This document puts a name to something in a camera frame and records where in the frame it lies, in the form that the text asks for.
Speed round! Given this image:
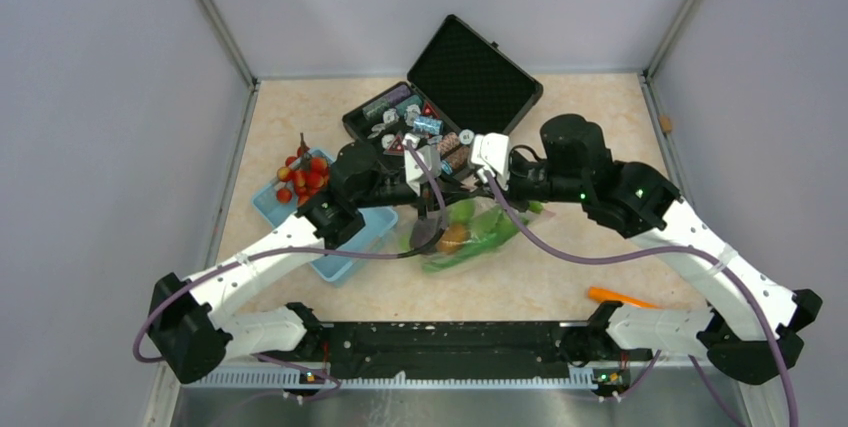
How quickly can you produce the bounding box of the red triangle dealer token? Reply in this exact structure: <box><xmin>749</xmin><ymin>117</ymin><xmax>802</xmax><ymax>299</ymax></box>
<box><xmin>382</xmin><ymin>133</ymin><xmax>405</xmax><ymax>156</ymax></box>

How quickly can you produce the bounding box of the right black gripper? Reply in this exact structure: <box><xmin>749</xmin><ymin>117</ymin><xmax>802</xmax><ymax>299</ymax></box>
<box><xmin>473</xmin><ymin>154</ymin><xmax>586</xmax><ymax>214</ymax></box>

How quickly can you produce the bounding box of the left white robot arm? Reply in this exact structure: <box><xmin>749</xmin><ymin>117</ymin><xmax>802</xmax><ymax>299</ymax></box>
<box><xmin>133</xmin><ymin>135</ymin><xmax>446</xmax><ymax>384</ymax></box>

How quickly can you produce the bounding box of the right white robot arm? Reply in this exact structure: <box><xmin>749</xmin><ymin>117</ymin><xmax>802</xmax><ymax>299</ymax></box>
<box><xmin>493</xmin><ymin>114</ymin><xmax>822</xmax><ymax>385</ymax></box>

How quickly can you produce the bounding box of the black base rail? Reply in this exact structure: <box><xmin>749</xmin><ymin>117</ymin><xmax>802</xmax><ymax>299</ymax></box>
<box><xmin>291</xmin><ymin>321</ymin><xmax>654</xmax><ymax>382</ymax></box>

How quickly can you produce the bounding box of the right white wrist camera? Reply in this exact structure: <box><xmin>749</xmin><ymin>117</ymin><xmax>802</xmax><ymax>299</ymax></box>
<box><xmin>468</xmin><ymin>133</ymin><xmax>512</xmax><ymax>190</ymax></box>

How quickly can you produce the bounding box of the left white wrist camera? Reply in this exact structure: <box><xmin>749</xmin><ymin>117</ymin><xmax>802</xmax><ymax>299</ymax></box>
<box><xmin>402</xmin><ymin>133</ymin><xmax>442</xmax><ymax>195</ymax></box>

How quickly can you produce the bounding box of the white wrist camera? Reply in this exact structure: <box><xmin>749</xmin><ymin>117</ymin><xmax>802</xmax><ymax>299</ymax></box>
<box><xmin>402</xmin><ymin>133</ymin><xmax>442</xmax><ymax>195</ymax></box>
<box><xmin>468</xmin><ymin>133</ymin><xmax>512</xmax><ymax>190</ymax></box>

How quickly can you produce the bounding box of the green napa cabbage toy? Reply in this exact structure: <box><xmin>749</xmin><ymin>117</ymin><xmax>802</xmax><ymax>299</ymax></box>
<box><xmin>421</xmin><ymin>199</ymin><xmax>520</xmax><ymax>275</ymax></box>

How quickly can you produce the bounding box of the black poker chip case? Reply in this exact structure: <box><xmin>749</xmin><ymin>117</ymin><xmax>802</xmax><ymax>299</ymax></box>
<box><xmin>342</xmin><ymin>14</ymin><xmax>543</xmax><ymax>171</ymax></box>

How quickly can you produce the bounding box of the white single poker chip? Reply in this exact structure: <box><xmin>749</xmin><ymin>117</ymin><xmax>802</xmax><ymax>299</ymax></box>
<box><xmin>458</xmin><ymin>129</ymin><xmax>476</xmax><ymax>146</ymax></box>

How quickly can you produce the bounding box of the clear zip top bag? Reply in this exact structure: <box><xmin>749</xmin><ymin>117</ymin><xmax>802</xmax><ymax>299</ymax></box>
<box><xmin>396</xmin><ymin>198</ymin><xmax>554</xmax><ymax>275</ymax></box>

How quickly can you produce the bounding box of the white cable duct strip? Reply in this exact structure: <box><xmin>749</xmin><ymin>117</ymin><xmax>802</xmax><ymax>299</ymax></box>
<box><xmin>187</xmin><ymin>366</ymin><xmax>598</xmax><ymax>390</ymax></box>

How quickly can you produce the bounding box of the orange marker pen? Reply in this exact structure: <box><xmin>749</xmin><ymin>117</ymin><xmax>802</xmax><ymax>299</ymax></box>
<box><xmin>587</xmin><ymin>287</ymin><xmax>657</xmax><ymax>309</ymax></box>

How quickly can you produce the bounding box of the red cherry tomato bunch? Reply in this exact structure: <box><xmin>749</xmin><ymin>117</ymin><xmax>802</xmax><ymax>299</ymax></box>
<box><xmin>274</xmin><ymin>133</ymin><xmax>330</xmax><ymax>206</ymax></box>

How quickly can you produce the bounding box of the orange brown fruit toy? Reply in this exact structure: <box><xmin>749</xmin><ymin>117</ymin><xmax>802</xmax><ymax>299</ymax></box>
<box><xmin>436</xmin><ymin>223</ymin><xmax>471</xmax><ymax>255</ymax></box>

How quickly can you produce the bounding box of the light blue plastic basket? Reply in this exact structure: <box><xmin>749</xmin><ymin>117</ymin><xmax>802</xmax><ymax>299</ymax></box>
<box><xmin>242</xmin><ymin>186</ymin><xmax>404</xmax><ymax>284</ymax></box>

